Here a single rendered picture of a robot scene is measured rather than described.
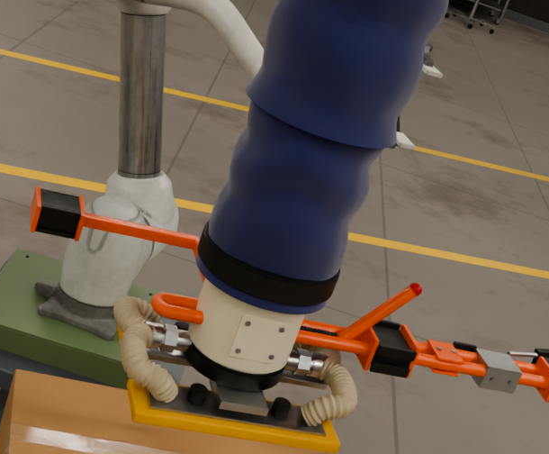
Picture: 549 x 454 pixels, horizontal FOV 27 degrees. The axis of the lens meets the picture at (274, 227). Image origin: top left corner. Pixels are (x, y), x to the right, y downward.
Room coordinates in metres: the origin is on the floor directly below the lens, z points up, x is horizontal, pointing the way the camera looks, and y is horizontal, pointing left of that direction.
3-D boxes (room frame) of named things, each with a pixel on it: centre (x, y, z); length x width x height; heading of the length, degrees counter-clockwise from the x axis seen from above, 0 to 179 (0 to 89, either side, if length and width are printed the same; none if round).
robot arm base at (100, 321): (2.28, 0.36, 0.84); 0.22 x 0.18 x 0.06; 86
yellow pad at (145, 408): (1.55, -0.04, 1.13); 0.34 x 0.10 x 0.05; 110
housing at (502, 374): (1.80, -0.45, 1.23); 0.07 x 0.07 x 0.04; 20
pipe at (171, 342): (1.64, -0.01, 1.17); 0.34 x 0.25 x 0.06; 110
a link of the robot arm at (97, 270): (2.29, 0.34, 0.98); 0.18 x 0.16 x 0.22; 170
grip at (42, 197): (1.79, 0.36, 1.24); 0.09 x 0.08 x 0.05; 20
